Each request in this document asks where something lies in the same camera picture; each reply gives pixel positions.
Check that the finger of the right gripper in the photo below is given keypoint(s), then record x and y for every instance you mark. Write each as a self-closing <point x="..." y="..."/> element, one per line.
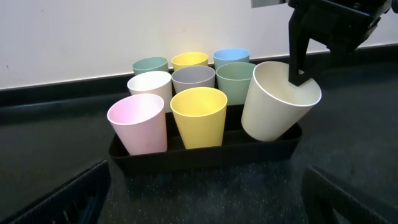
<point x="297" y="53"/>

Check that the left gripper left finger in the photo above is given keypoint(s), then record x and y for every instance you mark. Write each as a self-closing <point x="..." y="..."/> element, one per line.
<point x="68" y="202"/>

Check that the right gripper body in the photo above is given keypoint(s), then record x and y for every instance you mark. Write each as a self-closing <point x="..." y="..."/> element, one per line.
<point x="339" y="18"/>

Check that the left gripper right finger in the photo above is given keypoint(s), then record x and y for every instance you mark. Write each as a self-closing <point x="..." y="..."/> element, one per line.
<point x="335" y="205"/>

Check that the white cup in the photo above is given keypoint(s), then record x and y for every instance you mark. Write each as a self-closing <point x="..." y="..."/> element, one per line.
<point x="270" y="112"/>
<point x="152" y="84"/>

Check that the pink cup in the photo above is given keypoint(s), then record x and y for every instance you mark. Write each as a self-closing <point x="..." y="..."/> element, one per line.
<point x="140" y="130"/>

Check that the yellow cup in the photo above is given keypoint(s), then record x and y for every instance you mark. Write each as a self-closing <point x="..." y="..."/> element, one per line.
<point x="189" y="59"/>
<point x="199" y="124"/>

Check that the blue cup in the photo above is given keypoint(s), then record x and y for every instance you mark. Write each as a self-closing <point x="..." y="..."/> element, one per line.
<point x="231" y="56"/>

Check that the green cup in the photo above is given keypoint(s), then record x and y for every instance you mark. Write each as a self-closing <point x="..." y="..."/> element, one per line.
<point x="233" y="84"/>
<point x="149" y="63"/>

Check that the grey cup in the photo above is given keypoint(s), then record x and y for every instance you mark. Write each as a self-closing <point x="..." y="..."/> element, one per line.
<point x="192" y="76"/>

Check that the black tray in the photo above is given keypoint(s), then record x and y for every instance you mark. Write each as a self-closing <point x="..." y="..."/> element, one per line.
<point x="202" y="158"/>

